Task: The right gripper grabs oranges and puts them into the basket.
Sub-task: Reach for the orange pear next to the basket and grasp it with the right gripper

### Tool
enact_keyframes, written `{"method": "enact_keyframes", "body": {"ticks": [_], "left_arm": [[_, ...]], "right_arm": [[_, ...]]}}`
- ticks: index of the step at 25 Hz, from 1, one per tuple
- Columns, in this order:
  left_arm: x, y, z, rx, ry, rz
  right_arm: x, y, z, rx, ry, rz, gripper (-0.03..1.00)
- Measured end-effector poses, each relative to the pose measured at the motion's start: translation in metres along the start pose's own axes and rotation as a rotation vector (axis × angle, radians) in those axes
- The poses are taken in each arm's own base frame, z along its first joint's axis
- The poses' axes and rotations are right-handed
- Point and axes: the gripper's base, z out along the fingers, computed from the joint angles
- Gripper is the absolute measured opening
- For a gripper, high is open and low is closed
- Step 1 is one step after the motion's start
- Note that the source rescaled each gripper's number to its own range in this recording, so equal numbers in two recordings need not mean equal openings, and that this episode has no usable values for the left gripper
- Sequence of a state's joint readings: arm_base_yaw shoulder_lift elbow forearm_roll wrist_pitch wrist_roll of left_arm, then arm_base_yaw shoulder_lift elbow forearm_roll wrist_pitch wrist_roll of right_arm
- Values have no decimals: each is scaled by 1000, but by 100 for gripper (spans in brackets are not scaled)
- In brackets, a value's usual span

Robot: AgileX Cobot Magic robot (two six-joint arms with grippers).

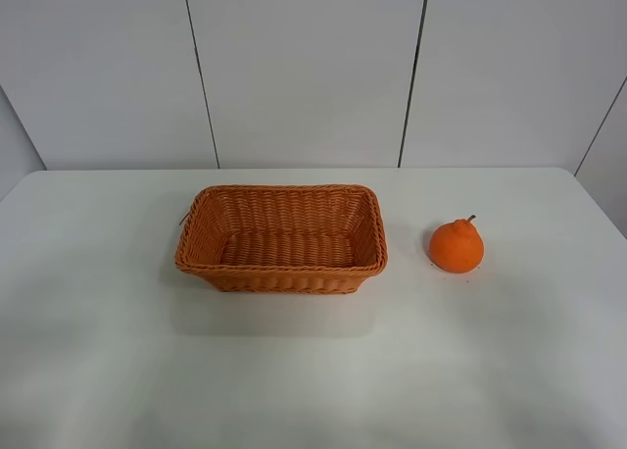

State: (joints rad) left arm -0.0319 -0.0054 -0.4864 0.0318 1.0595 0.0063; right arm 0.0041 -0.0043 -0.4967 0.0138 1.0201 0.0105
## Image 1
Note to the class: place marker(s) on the orange woven wicker basket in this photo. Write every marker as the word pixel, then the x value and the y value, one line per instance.
pixel 316 239

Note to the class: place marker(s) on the orange with stem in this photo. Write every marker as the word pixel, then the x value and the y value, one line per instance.
pixel 456 247

